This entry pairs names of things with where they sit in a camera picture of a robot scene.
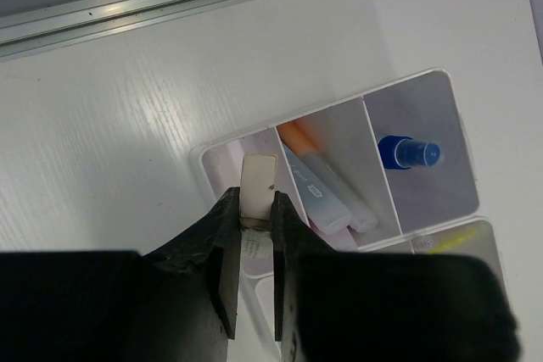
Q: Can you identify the staples box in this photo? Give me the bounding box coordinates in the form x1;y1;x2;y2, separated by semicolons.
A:
239;153;277;259

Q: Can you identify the white compartment organizer box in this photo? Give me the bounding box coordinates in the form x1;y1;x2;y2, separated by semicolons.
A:
189;67;508;362

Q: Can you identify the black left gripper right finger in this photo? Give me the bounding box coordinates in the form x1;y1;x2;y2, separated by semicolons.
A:
271;192;521;361

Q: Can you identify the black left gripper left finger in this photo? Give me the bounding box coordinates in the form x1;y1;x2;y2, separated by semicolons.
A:
1;187;240;361

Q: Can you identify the orange capped marker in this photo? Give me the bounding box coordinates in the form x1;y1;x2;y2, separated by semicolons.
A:
277;122;378;233

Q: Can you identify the yellow highlighter pen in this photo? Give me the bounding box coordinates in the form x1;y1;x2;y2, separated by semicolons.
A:
412;230;479;254

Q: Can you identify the small blue-capped bottle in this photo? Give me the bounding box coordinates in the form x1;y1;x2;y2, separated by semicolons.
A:
378;135;441;170

